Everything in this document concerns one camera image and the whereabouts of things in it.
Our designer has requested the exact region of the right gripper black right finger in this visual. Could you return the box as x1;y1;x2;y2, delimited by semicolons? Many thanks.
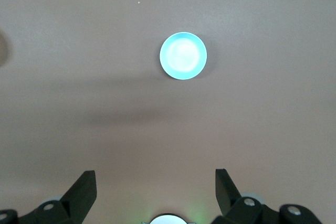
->
211;168;324;224

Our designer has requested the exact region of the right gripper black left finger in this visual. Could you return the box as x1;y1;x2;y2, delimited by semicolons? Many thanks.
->
0;170;97;224

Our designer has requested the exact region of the light blue bowl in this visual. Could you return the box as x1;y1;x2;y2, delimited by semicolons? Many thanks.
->
159;31;208;81

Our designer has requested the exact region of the brown table mat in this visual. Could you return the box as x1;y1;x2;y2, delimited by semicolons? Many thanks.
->
0;0;336;224

